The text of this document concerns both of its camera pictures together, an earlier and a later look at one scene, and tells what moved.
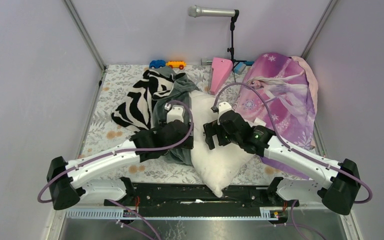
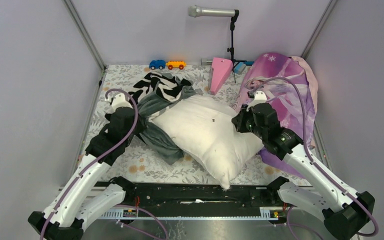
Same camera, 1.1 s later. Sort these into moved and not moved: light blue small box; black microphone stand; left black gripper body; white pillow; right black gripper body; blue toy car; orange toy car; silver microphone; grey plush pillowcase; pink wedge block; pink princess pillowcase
Moved: white pillow; right black gripper body; grey plush pillowcase; left black gripper body
Not moved: silver microphone; pink wedge block; pink princess pillowcase; orange toy car; black microphone stand; light blue small box; blue toy car
